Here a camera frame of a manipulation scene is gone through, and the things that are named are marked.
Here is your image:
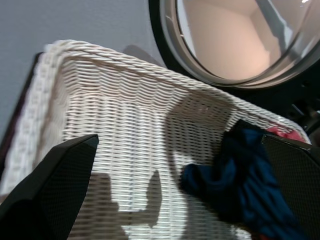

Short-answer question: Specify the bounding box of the orange-red garment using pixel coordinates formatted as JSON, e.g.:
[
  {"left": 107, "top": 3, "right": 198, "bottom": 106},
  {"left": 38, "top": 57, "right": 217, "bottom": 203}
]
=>
[{"left": 257, "top": 125, "right": 305, "bottom": 240}]

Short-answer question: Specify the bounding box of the navy blue garment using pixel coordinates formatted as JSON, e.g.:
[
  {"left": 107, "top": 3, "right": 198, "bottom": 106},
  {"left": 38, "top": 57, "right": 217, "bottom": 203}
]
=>
[{"left": 179, "top": 119, "right": 309, "bottom": 240}]

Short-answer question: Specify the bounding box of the pale woven laundry basket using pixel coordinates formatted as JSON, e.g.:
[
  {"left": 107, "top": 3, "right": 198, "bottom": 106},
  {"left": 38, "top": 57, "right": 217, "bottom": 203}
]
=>
[{"left": 0, "top": 39, "right": 312, "bottom": 240}]

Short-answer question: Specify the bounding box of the round washing machine door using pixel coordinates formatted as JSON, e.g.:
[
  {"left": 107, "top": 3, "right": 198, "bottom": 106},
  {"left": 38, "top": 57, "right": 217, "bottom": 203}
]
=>
[{"left": 148, "top": 0, "right": 320, "bottom": 96}]

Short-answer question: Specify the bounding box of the dark brown stool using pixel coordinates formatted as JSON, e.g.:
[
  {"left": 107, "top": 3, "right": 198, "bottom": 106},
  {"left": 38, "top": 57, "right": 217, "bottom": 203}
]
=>
[{"left": 0, "top": 52, "right": 44, "bottom": 176}]

